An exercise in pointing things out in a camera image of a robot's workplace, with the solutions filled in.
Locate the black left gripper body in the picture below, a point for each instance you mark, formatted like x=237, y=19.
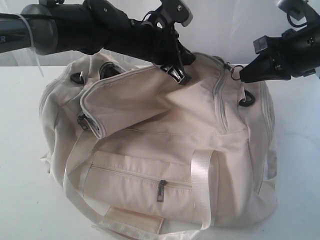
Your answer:
x=146, y=41

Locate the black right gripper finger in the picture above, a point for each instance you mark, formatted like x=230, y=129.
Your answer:
x=263, y=68

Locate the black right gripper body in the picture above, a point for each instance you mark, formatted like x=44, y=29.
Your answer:
x=295, y=53

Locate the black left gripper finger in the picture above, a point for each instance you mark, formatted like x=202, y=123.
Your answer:
x=177, y=72

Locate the cream fabric duffel bag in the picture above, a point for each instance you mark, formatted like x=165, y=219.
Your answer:
x=132, y=148

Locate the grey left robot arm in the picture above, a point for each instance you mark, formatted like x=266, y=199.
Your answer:
x=52, y=26

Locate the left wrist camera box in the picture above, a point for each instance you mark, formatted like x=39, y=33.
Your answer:
x=176, y=11

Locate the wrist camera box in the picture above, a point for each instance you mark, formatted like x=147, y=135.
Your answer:
x=294, y=8
x=176, y=11

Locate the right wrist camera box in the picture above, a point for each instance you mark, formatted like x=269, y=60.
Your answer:
x=294, y=8

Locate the white cable tie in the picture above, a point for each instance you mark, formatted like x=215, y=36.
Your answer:
x=33, y=49

